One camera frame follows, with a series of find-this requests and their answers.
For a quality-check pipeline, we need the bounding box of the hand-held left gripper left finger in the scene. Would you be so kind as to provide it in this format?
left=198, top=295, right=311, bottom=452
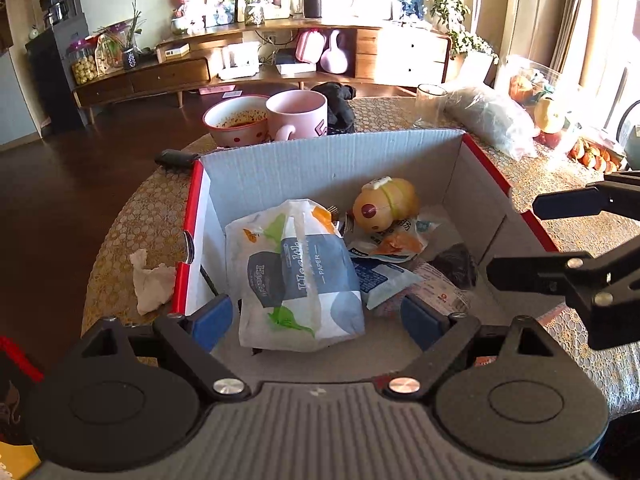
left=75, top=294, right=248, bottom=402

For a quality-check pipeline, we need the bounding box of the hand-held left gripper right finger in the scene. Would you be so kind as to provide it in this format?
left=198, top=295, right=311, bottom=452
left=382, top=294, right=551, bottom=401

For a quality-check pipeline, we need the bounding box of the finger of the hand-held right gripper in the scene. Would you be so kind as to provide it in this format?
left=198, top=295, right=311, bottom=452
left=531, top=171, right=640, bottom=221
left=486, top=232, right=640, bottom=352

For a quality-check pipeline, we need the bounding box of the pink white packet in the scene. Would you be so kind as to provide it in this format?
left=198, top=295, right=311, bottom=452
left=375, top=262, right=473, bottom=318

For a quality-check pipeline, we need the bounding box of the blue snack packet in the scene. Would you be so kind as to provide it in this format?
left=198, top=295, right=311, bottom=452
left=352, top=256, right=423, bottom=310

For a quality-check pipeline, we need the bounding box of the black wrapper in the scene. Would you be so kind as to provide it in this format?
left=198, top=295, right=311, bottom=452
left=431, top=243, right=478, bottom=290

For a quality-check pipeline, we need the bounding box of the white orange sausage packet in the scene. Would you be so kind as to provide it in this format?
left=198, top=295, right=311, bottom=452
left=345, top=217, right=441, bottom=263

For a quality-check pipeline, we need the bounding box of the white blue tissue pack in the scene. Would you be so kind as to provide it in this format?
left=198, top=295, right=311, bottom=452
left=225, top=199, right=366, bottom=353

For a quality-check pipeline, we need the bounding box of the yellow capsule toy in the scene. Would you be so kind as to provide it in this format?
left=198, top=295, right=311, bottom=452
left=352, top=176, right=420, bottom=233

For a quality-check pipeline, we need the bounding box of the red cardboard box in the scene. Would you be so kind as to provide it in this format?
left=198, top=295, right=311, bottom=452
left=171, top=129, right=561, bottom=356

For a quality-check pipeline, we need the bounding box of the desktop with gold lace tablecloth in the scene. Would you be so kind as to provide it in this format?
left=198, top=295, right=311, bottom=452
left=80, top=95, right=640, bottom=411

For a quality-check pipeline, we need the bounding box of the pile of tangerines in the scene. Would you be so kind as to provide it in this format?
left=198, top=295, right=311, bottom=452
left=567, top=137, right=623, bottom=173

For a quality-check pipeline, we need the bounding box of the crumpled white tissue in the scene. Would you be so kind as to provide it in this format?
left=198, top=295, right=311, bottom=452
left=129, top=248, right=177, bottom=316

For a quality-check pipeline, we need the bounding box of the yellow apple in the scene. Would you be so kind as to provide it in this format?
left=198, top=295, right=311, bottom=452
left=534, top=97, right=567, bottom=134

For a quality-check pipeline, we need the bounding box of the clear plastic bag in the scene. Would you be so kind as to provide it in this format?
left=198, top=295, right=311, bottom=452
left=442, top=82, right=538, bottom=161

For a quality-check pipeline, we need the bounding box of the orange fruit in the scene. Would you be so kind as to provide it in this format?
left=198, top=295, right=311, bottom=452
left=509, top=76, right=535, bottom=103

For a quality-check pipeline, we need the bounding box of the clear plastic fruit bowl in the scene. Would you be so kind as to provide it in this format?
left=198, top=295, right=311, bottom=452
left=505, top=55, right=581, bottom=148

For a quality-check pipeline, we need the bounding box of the small black object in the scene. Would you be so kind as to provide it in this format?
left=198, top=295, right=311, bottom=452
left=154, top=150, right=200, bottom=168

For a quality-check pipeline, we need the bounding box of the clear drinking glass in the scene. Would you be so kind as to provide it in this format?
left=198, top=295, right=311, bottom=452
left=413, top=83, right=448, bottom=130

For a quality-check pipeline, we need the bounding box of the red white noodle bowl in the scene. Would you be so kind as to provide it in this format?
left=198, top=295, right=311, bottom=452
left=202, top=95, right=272, bottom=147

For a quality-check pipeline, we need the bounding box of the beige curtain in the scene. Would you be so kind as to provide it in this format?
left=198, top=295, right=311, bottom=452
left=500, top=0, right=601, bottom=76

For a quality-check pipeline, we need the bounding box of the red yellow printed bag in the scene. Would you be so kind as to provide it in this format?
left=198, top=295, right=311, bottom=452
left=0, top=335, right=46, bottom=480

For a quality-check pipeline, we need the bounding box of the pink mug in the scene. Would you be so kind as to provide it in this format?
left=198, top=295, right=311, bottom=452
left=265, top=90, right=328, bottom=142

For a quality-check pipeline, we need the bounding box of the tall potted tree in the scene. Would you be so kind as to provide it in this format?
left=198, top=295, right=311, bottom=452
left=410, top=0, right=501, bottom=86

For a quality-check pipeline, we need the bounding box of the black cloth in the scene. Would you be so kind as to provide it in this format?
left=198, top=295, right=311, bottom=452
left=310, top=81, right=358, bottom=133

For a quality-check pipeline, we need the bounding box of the wooden tv cabinet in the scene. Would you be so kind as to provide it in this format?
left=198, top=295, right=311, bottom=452
left=72, top=20, right=453, bottom=111

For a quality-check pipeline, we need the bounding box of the white device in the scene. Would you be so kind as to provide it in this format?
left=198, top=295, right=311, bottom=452
left=220, top=42, right=261, bottom=80

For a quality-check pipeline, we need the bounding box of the white thin box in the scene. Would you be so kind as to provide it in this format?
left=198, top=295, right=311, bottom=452
left=275, top=61, right=317, bottom=76

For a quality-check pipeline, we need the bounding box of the white flat box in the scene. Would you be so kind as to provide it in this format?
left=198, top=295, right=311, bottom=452
left=156, top=42, right=191, bottom=63

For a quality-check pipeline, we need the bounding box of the plant in dark pot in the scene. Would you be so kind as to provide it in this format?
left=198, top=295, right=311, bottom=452
left=97, top=0, right=148, bottom=70

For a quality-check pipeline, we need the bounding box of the purple kettlebell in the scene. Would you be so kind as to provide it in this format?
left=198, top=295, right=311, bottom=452
left=320, top=29, right=351, bottom=73

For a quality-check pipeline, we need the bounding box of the dark side cabinet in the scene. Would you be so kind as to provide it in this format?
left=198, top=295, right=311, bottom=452
left=25, top=0, right=91, bottom=133

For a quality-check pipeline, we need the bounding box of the jar of nuts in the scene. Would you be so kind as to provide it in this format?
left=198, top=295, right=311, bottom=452
left=67, top=39, right=98, bottom=86

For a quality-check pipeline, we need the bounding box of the colourful gift bag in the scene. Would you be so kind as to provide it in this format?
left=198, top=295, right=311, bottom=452
left=95, top=30, right=123, bottom=71

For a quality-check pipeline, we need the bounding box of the pink bag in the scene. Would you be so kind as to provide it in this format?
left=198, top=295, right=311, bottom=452
left=295, top=29, right=325, bottom=64

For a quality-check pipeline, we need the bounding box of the coffee machine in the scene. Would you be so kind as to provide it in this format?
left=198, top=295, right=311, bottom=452
left=39, top=0, right=76, bottom=26

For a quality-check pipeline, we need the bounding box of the photo frame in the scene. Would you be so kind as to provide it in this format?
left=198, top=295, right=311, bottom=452
left=260, top=0, right=292, bottom=20

